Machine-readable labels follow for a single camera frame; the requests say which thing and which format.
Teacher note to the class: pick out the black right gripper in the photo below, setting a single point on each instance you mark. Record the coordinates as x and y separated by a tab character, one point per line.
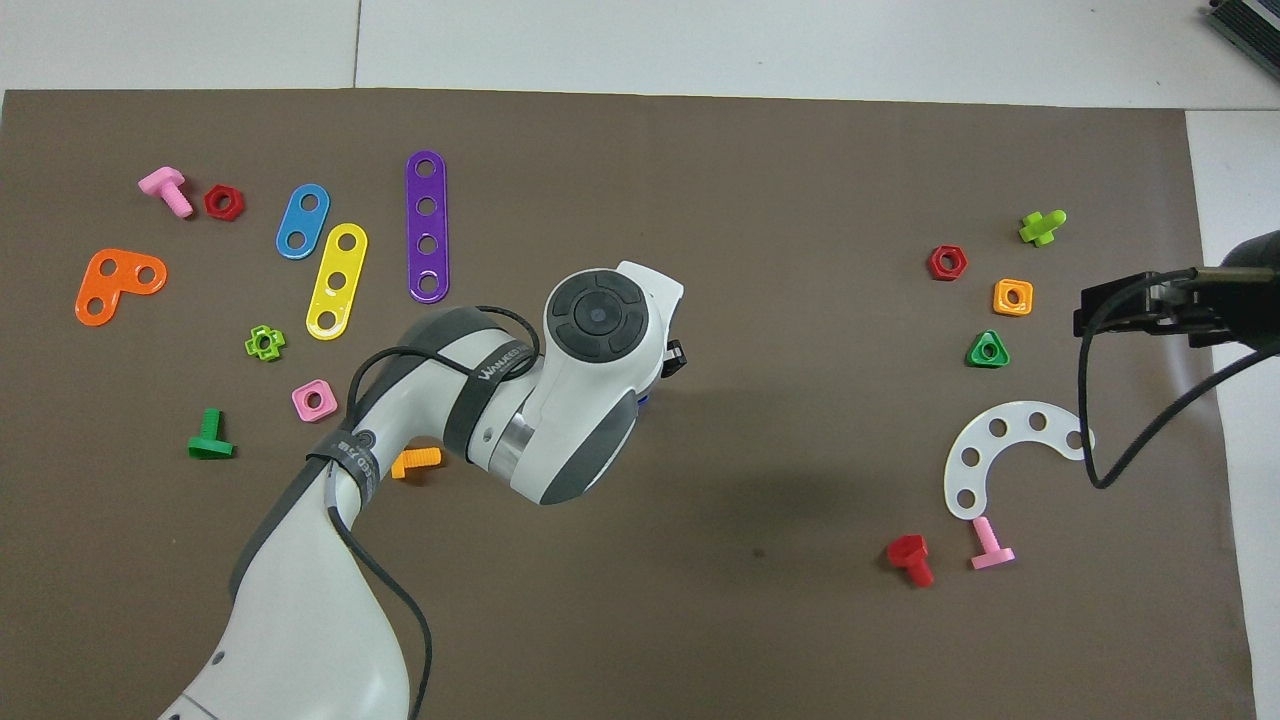
1245	300

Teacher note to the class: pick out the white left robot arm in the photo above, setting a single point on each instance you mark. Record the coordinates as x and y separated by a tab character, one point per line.
290	620

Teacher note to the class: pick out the orange square plastic nut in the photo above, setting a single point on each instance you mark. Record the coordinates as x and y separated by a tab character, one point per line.
1027	297

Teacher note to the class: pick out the lime green cross-head bolt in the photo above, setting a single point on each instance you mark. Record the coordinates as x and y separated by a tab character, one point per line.
1040	230

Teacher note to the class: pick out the green triangle plastic nut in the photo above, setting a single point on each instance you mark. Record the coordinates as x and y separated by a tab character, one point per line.
976	359

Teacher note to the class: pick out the white curved five-hole plate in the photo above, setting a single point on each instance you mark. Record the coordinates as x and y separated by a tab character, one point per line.
1018	422

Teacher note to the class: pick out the red hexagon plastic nut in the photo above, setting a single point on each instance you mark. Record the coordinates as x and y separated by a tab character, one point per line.
960	262
238	203

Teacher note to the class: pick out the brown table mat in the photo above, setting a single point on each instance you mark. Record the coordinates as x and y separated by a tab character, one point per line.
760	500

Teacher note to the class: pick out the pink plastic bolt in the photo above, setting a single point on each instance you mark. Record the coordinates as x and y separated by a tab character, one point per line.
992	557
163	183

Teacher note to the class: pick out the orange plastic bolt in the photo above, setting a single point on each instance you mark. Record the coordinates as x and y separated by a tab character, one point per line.
415	462

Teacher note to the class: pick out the purple four-hole plate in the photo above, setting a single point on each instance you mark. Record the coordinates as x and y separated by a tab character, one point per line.
427	225

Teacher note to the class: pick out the red plastic bolt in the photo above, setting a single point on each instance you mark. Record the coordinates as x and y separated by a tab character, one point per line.
908	550

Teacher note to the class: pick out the grey ribbed device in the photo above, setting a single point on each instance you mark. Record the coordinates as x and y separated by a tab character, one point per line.
1250	20

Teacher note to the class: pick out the yellow three-hole plate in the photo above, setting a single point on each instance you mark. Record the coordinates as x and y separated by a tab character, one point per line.
343	262

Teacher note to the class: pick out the pink square plastic nut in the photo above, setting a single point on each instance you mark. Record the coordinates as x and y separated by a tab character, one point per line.
328	408

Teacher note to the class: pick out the blue two-hole plate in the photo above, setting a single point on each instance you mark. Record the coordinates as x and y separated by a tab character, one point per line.
303	221

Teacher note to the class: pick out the lime green cross nut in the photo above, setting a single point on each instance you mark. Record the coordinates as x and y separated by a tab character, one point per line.
278	342

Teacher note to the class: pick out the green plastic bolt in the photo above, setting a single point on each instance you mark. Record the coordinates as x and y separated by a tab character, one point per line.
210	447

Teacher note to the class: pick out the orange angled three-hole plate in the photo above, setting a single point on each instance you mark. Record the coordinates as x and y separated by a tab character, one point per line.
130	272

